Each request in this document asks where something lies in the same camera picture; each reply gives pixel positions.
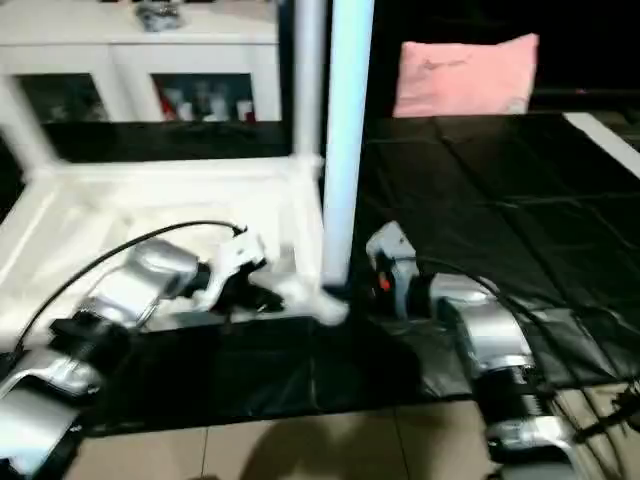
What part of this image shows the white plastic table leg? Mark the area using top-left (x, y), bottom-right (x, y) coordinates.
top-left (292, 0), bottom-right (327, 169)
top-left (318, 0), bottom-right (377, 293)
top-left (0, 75), bottom-right (59, 179)

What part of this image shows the black work mat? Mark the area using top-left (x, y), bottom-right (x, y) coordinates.
top-left (0, 110), bottom-right (640, 433)

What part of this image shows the pink printed pillow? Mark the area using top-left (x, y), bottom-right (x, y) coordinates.
top-left (392, 33), bottom-right (541, 119)

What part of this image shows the black sofa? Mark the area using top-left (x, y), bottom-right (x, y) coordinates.
top-left (322, 0), bottom-right (640, 117)

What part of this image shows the black tripod stand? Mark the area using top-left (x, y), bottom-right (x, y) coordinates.
top-left (575, 392), bottom-right (640, 446)

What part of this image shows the white glass-door cabinet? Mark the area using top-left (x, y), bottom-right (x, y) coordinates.
top-left (0, 0), bottom-right (293, 125)

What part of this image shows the dark ornament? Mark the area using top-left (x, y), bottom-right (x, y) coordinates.
top-left (134, 0), bottom-right (187, 31)

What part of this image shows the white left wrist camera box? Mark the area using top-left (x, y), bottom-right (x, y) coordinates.
top-left (200, 232), bottom-right (269, 307)

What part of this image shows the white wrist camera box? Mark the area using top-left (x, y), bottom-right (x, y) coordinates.
top-left (364, 222), bottom-right (417, 273)
top-left (200, 232), bottom-right (269, 307)

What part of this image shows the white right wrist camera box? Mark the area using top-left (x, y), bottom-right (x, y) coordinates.
top-left (364, 222), bottom-right (417, 273)

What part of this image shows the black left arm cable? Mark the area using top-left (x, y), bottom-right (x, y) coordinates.
top-left (0, 222), bottom-right (247, 351)

